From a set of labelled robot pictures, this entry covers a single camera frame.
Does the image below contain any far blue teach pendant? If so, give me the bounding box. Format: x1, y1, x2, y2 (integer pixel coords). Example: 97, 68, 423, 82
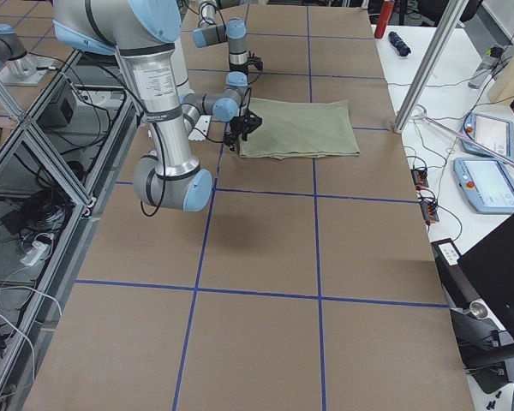
461, 112, 514, 160

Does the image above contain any white power strip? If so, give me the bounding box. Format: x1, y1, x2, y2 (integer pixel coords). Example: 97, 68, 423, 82
20, 240, 53, 266

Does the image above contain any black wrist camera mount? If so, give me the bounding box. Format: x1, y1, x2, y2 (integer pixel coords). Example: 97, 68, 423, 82
245, 52, 264, 73

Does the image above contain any near blue teach pendant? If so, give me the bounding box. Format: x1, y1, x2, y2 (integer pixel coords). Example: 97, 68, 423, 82
453, 158, 514, 215

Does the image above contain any silver reacher grabber tool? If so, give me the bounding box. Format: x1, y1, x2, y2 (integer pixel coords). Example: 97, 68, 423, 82
414, 104, 514, 169

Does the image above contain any red cylinder bottle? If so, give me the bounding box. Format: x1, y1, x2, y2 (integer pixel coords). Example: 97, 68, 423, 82
374, 0, 395, 39

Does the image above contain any folded navy umbrella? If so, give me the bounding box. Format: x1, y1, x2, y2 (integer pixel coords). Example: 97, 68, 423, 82
388, 31, 411, 57

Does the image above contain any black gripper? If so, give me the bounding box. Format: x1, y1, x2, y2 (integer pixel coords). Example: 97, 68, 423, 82
224, 109, 262, 151

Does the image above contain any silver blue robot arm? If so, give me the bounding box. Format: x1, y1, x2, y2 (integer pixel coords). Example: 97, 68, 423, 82
192, 1, 249, 74
52, 1, 262, 211

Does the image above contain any aluminium frame post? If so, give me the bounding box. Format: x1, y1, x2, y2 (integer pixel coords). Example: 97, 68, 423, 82
392, 0, 469, 134

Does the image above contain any olive green long-sleeve shirt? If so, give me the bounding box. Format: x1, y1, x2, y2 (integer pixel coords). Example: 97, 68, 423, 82
239, 98, 361, 160

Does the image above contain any blue teach pendant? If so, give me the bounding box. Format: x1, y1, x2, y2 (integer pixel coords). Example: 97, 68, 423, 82
461, 112, 514, 160
453, 158, 514, 215

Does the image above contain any black laptop computer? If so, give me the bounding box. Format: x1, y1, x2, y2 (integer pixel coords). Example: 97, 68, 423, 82
432, 213, 514, 337

